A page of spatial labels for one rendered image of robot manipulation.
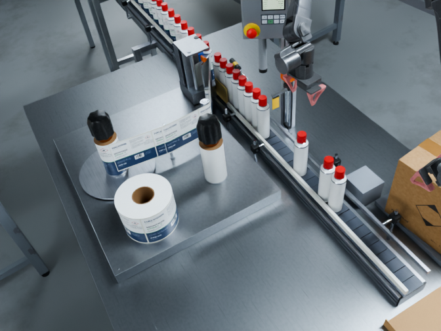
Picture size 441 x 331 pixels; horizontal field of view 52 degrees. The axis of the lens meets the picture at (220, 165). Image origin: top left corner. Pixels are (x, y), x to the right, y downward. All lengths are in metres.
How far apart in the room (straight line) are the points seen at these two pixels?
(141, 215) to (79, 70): 2.79
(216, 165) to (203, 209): 0.17
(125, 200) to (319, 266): 0.69
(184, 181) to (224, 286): 0.46
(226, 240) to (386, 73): 2.47
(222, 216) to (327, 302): 0.47
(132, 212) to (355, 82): 2.50
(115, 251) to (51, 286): 1.16
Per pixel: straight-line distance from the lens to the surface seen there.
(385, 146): 2.00
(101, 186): 1.85
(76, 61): 4.33
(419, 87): 3.72
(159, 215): 1.54
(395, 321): 1.55
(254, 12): 1.69
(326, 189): 1.64
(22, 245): 2.58
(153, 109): 2.14
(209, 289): 1.57
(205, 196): 1.73
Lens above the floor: 2.21
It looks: 47 degrees down
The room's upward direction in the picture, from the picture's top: 8 degrees counter-clockwise
